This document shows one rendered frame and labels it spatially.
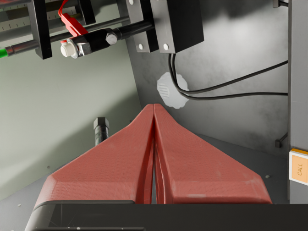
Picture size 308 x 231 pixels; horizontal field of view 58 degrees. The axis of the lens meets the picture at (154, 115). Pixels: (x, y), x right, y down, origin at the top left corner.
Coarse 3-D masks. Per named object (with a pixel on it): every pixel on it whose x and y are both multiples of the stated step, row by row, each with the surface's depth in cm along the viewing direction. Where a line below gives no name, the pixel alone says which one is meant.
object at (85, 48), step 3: (81, 45) 35; (84, 45) 35; (87, 45) 36; (81, 48) 35; (84, 48) 35; (87, 48) 36; (84, 51) 35; (87, 51) 36; (84, 54) 35; (87, 54) 36
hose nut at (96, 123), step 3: (99, 117) 40; (102, 117) 40; (96, 120) 40; (99, 120) 40; (102, 120) 40; (105, 120) 40; (96, 123) 40; (99, 123) 39; (102, 123) 39; (105, 123) 39; (108, 123) 41; (96, 126) 39; (108, 126) 40; (108, 129) 40
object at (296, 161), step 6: (294, 150) 40; (300, 150) 40; (294, 156) 40; (294, 162) 40; (300, 162) 39; (306, 162) 39; (294, 168) 41; (300, 168) 40; (306, 168) 39; (294, 174) 41; (300, 174) 40; (306, 174) 40; (300, 180) 41; (306, 180) 40
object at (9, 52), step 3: (6, 48) 50; (9, 48) 51; (0, 51) 50; (3, 51) 50; (6, 51) 50; (9, 51) 50; (12, 51) 51; (0, 54) 50; (3, 54) 50; (6, 54) 51; (9, 54) 51; (12, 54) 51; (0, 57) 50
